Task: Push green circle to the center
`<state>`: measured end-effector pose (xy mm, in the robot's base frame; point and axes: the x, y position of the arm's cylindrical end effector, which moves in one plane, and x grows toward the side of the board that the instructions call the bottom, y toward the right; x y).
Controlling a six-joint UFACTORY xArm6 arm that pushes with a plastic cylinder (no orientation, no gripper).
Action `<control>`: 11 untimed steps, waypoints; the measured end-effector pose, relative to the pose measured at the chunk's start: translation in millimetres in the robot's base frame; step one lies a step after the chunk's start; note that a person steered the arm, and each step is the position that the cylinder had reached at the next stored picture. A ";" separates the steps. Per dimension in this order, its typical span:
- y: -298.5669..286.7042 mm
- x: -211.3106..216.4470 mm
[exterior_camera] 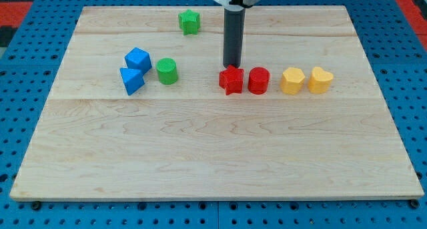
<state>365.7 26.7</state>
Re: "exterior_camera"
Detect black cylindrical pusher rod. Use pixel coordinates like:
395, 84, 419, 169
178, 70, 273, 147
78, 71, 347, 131
223, 9, 246, 67

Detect green star block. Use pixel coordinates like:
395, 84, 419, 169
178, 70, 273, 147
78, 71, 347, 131
178, 9, 201, 35

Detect red star block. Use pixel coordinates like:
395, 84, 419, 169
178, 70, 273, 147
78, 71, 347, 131
219, 65, 244, 95

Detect red cylinder block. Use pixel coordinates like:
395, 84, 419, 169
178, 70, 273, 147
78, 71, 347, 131
248, 67, 270, 95

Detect green cylinder block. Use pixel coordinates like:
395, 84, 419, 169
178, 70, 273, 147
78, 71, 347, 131
156, 57, 178, 85

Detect yellow hexagon block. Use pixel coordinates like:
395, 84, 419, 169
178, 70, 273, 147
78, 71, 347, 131
280, 67, 306, 95

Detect blue cube block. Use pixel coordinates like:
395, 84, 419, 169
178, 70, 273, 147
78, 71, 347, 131
125, 47, 152, 74

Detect yellow heart block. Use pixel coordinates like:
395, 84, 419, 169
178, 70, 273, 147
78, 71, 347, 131
308, 67, 334, 94

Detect blue triangle block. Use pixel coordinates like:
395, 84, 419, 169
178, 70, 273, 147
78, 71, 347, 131
119, 68, 145, 95

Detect light wooden board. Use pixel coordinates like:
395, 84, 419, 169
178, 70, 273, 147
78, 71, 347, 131
10, 6, 424, 202

